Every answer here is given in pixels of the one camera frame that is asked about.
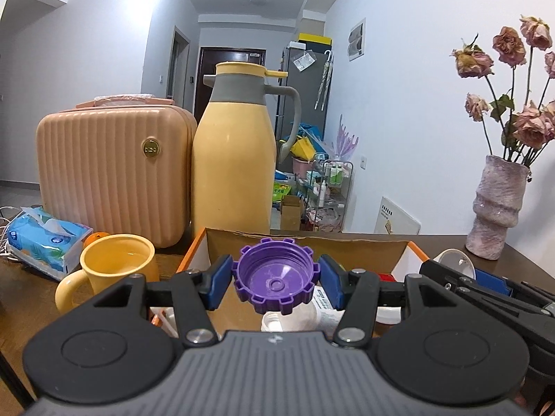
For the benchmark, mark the pink bucket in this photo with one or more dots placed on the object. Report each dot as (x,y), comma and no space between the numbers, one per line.
(303,167)

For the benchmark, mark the small brown cardboard box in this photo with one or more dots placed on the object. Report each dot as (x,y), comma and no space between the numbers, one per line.
(291,214)

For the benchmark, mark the round ceiling lamp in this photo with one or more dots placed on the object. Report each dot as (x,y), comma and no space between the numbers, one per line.
(259,0)

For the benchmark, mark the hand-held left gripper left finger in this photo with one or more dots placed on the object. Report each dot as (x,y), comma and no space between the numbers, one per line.
(219,277)

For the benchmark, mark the white labelled bottle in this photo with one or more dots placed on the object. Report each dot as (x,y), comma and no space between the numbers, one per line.
(327,305)

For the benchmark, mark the yellow thermos jug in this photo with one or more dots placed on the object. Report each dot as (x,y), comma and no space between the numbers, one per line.
(234,160)

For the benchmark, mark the yellow mug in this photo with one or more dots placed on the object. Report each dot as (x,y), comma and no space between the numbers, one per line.
(117,268)

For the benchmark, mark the red and white lint brush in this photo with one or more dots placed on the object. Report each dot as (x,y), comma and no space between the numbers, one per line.
(386,277)

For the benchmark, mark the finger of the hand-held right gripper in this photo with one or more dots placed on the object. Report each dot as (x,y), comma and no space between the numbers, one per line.
(492,279)
(451,279)

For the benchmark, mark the paper sheet on fridge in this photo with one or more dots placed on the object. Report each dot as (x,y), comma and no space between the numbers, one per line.
(303,60)

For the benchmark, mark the framed wall picture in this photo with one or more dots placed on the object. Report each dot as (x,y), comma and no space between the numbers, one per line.
(357,40)

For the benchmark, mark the orange fruit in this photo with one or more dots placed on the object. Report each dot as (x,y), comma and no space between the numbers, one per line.
(93,239)

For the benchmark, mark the white wall socket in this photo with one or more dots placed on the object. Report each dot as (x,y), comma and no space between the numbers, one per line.
(363,164)

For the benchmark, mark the blue tissue pack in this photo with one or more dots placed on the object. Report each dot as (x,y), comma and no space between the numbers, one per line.
(39,238)

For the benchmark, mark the pink ribbed suitcase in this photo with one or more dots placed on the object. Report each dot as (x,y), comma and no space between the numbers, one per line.
(108,169)

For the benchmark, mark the pink stone vase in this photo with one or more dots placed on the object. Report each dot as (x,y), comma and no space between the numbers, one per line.
(494,208)

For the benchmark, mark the white flip-lid box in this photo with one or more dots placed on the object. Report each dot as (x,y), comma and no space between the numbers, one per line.
(451,260)

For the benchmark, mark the grey side door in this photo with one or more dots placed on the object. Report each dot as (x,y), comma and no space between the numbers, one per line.
(177,69)

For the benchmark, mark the grey fridge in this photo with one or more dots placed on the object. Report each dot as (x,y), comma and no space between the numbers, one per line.
(312,91)

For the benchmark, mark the yellow bag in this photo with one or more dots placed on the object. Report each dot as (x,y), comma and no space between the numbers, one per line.
(301,148)

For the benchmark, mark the yellow box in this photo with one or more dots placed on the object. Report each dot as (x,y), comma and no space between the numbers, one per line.
(316,42)

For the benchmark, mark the purple notched cap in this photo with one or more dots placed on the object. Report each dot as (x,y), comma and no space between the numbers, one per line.
(277,277)

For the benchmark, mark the hanging folded umbrella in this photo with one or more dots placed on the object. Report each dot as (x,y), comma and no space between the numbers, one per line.
(324,82)

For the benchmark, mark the red cardboard box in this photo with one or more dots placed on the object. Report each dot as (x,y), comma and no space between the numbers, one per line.
(243,242)

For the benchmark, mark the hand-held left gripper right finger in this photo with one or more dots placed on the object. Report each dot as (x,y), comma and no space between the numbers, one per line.
(331,281)

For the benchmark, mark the purple coral wall sticker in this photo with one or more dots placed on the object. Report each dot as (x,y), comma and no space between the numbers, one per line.
(346,138)

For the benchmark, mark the dried rose bouquet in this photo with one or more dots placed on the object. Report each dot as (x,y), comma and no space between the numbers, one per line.
(531,128)

